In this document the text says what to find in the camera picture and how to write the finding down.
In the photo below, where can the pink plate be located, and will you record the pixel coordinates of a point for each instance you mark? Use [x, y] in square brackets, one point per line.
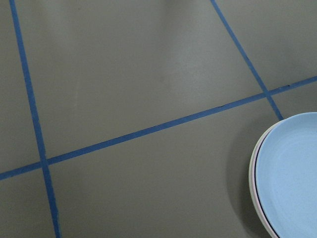
[256, 198]

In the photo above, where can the cream plate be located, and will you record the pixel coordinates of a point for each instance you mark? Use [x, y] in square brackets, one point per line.
[253, 188]

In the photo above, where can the blue plate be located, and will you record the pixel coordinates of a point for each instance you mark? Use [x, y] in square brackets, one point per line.
[286, 177]

